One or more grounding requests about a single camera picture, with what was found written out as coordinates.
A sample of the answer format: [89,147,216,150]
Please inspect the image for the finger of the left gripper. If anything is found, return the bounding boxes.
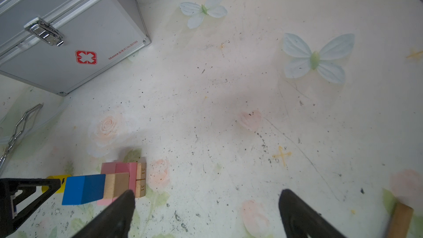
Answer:
[1,178,61,238]

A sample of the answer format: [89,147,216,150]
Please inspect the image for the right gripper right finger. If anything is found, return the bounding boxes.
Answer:
[279,189,345,238]

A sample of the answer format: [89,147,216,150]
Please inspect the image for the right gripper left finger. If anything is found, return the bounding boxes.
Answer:
[73,190,135,238]

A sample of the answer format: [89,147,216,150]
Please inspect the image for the short natural wood block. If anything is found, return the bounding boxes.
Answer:
[103,173,130,199]

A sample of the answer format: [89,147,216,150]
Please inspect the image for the blue cube block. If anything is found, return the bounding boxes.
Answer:
[62,174,106,206]

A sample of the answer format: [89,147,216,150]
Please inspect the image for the yellow cylinder block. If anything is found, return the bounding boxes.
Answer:
[46,174,72,193]

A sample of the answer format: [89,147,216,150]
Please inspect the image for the light pink rectangular block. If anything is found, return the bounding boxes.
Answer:
[97,162,117,206]

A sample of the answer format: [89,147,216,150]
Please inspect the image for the hot pink rectangular block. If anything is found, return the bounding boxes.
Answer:
[115,162,138,192]

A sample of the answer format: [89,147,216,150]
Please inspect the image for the wooden toy mallet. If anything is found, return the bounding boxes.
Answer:
[386,202,414,238]

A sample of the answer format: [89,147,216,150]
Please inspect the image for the silver metal first-aid case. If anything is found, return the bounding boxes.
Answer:
[1,0,150,96]

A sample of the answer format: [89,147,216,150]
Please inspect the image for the metal wire tongs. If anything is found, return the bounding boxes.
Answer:
[1,104,43,172]

